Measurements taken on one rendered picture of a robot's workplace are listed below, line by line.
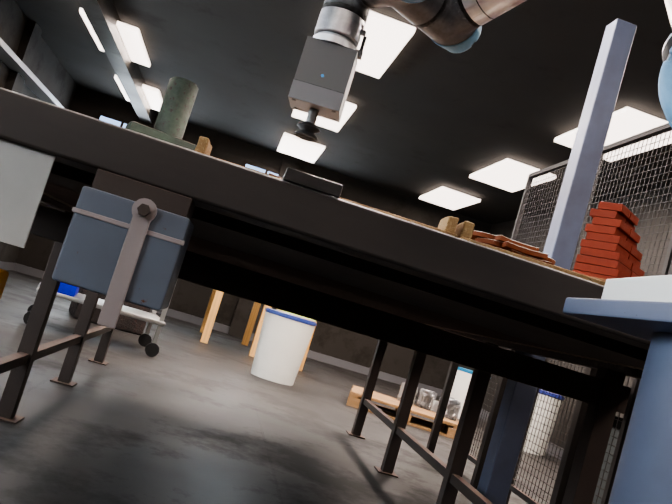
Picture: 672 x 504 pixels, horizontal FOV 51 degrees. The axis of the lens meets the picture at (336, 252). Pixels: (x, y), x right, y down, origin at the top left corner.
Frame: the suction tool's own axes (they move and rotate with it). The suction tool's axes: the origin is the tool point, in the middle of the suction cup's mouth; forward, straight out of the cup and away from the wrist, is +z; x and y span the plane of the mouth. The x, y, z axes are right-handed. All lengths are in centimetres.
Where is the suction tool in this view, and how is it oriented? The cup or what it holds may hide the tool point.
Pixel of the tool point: (305, 137)
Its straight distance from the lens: 114.4
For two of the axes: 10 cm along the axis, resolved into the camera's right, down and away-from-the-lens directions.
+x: -0.1, -0.9, -10.0
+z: -2.9, 9.5, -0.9
